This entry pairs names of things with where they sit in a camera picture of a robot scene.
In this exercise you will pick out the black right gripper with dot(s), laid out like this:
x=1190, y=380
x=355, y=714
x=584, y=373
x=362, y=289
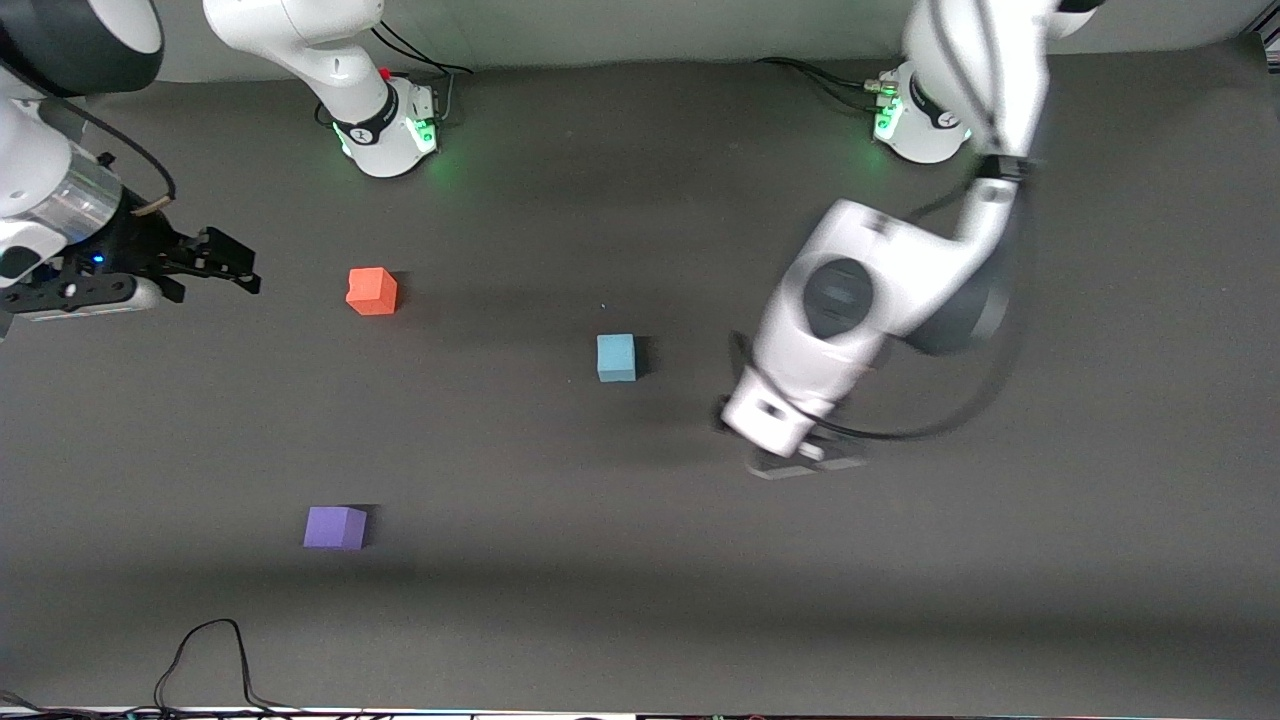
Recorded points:
x=138, y=244

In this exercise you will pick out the light blue foam block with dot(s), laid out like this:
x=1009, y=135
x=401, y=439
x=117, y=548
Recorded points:
x=616, y=358

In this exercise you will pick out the dark grey table mat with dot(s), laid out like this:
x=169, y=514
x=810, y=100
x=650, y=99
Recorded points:
x=640, y=560

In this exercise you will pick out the purple foam block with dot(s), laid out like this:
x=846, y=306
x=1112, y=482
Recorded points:
x=334, y=528

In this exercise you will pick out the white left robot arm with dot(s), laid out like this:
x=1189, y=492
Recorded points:
x=850, y=310

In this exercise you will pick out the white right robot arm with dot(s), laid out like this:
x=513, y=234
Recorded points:
x=330, y=60

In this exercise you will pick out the orange foam block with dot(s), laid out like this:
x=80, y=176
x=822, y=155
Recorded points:
x=371, y=291

